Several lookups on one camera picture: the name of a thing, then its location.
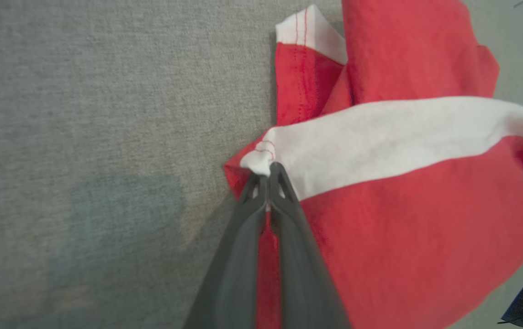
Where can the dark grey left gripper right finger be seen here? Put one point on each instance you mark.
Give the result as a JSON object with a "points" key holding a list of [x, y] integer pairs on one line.
{"points": [[304, 283]]}

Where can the red shorts with white band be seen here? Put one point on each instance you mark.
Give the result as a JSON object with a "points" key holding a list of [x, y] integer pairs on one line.
{"points": [[403, 205]]}

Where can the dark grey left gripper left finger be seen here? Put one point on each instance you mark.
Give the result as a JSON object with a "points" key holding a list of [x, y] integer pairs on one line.
{"points": [[234, 274]]}

